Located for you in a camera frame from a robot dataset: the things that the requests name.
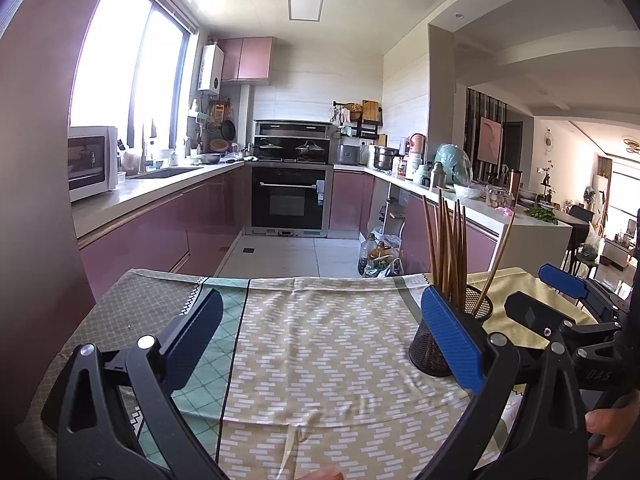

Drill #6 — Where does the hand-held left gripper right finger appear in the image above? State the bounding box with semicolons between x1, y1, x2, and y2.
420;285;591;480

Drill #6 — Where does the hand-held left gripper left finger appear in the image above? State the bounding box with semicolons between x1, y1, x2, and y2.
41;287;226;480

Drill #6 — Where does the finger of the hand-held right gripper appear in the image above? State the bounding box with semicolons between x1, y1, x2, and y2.
502;290;622;357
538;262;638;313

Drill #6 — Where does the black mesh cup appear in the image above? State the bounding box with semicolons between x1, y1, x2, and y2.
410;282;495;378

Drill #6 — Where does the bunch of wooden chopsticks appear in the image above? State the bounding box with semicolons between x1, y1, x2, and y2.
421;187;516;313

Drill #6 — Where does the person's right hand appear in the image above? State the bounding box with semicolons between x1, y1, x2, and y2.
584;394;640;461

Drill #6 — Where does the yellow tablecloth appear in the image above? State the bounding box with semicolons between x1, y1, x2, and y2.
430;266;598;351

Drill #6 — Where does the dark dining chair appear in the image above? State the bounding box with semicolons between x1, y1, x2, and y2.
562;205;596;276

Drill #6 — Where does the plastic bag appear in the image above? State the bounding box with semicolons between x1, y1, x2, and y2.
365;245;405;279

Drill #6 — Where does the pink base cabinet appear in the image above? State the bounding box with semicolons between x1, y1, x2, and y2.
77;165;253;301
330;170;501;276

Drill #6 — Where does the patterned tablecloth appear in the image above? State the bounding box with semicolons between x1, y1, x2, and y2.
20;267;526;480

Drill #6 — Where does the white kitchen countertop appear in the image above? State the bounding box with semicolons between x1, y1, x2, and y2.
72;157;573;241

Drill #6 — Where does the built-in black oven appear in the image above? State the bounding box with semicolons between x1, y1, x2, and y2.
245;164;335;238

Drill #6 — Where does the kitchen sink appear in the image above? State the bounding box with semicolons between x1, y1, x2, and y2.
127;166;201;180

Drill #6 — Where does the steel steamer pot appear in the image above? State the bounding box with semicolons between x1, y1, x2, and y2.
372;145;399;171

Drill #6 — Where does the white toaster oven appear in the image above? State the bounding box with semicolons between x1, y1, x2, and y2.
67;126;119;203

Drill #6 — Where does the black stove hood unit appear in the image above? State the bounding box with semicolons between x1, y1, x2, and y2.
253;119;333;165

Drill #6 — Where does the grey refrigerator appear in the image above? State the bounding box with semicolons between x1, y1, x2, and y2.
0;0;126;431

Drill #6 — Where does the white water heater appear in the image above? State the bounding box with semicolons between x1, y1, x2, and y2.
197;44;224;92

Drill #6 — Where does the kitchen window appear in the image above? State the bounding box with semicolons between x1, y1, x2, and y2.
70;0;193;148

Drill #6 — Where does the ceiling light panel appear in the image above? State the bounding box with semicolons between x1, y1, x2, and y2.
287;0;327;22

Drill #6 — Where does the framed wall picture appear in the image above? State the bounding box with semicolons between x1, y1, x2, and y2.
477;116;503;162

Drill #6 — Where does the black wall rack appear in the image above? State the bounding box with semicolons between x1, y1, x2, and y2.
332;100;383;141

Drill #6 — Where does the pink wall cabinet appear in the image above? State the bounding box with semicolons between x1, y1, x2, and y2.
216;36;274;82

